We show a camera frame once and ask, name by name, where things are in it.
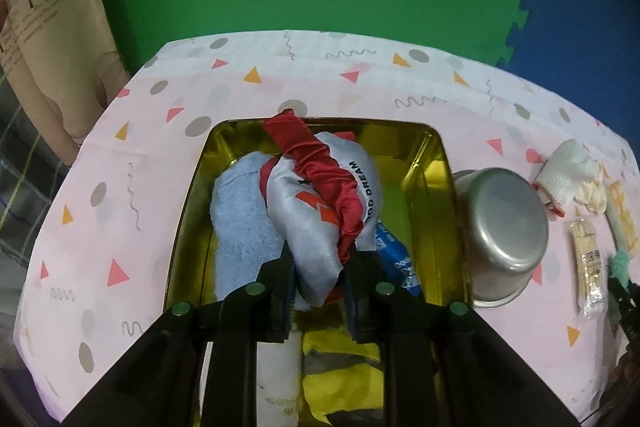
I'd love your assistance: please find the grey plaid cloth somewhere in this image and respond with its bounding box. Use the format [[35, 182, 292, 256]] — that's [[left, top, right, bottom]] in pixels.
[[0, 72, 81, 258]]

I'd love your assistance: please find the yellow and black cloth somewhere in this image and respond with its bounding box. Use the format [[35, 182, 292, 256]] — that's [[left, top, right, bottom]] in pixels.
[[301, 329, 388, 427]]

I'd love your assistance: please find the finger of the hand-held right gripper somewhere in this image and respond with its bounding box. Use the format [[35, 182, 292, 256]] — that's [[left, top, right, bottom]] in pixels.
[[607, 274, 640, 338]]

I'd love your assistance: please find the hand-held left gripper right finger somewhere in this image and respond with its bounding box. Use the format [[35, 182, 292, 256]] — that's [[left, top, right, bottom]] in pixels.
[[342, 252, 576, 427]]

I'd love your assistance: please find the teal cloth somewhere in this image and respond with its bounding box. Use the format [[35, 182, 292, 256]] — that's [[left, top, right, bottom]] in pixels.
[[607, 249, 633, 288]]

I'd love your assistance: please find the red and grey drawstring bag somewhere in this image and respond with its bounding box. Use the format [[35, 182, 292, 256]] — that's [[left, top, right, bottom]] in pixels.
[[259, 109, 383, 308]]

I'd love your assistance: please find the cotton swab packet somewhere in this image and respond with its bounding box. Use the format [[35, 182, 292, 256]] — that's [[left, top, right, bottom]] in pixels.
[[564, 218, 608, 320]]

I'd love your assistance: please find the white knitted glove red trim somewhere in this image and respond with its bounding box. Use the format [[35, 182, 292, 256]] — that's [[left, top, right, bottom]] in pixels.
[[532, 139, 601, 218]]

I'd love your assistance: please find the red tin box gold inside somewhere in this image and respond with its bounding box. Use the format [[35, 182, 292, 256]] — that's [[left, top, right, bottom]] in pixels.
[[161, 119, 473, 427]]

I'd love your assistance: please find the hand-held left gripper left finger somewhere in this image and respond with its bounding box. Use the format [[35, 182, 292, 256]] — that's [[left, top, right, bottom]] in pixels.
[[62, 252, 296, 427]]

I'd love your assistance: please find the light blue towel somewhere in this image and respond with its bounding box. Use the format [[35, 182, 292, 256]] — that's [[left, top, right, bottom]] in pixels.
[[210, 152, 311, 313]]

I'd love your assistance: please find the steel bowl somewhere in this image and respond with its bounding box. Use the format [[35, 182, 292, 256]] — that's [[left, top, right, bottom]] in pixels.
[[452, 168, 550, 308]]

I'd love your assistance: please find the orange patterned cloth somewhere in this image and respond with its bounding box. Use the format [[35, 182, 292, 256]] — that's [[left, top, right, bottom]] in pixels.
[[606, 181, 640, 253]]

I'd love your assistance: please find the beige printed curtain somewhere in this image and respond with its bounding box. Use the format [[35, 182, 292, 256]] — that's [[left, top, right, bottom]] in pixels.
[[0, 0, 131, 168]]

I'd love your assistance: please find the blue foam mat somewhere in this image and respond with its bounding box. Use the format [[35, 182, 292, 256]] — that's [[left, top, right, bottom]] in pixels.
[[495, 0, 640, 142]]

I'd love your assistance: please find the white towel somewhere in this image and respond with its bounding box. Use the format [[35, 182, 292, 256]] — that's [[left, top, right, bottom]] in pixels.
[[257, 329, 304, 427]]

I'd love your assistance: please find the blue packet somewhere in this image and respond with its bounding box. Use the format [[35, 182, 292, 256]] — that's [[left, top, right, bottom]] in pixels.
[[372, 219, 421, 298]]

